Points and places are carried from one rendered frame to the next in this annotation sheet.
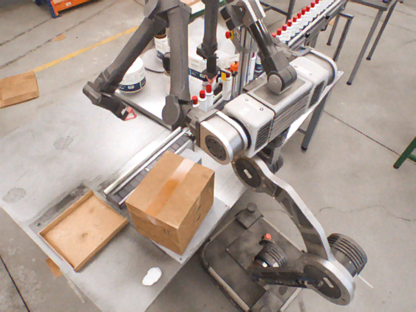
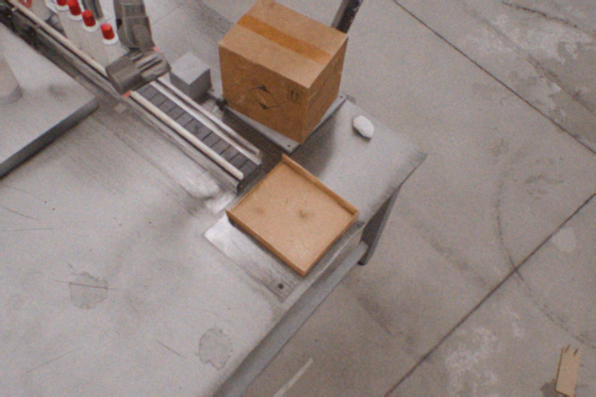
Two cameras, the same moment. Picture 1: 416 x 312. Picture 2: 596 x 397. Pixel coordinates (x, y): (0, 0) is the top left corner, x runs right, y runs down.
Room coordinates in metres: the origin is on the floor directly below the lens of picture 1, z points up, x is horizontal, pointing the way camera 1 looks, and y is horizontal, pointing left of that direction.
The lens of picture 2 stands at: (0.67, 1.38, 2.32)
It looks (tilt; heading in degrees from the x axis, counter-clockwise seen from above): 60 degrees down; 266
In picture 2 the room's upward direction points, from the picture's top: 7 degrees clockwise
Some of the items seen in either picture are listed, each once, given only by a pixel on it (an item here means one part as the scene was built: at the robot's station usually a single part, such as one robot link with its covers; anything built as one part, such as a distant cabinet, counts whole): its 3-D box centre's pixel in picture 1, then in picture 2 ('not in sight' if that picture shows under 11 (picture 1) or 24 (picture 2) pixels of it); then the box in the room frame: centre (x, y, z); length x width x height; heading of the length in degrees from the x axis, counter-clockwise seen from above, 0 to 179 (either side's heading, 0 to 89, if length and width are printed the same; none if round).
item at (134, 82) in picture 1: (129, 73); not in sight; (1.65, 0.51, 0.95); 0.20 x 0.20 x 0.14
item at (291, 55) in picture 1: (293, 62); not in sight; (1.05, -0.34, 1.45); 0.09 x 0.08 x 0.12; 134
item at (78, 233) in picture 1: (84, 227); (293, 212); (0.63, 0.57, 0.85); 0.30 x 0.26 x 0.04; 142
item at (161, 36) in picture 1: (161, 39); not in sight; (1.92, 0.32, 1.04); 0.09 x 0.09 x 0.29
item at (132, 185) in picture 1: (215, 110); (67, 38); (1.41, -0.04, 0.86); 1.65 x 0.08 x 0.04; 142
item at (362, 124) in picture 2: (151, 276); (363, 126); (0.41, 0.23, 0.85); 0.08 x 0.07 x 0.04; 102
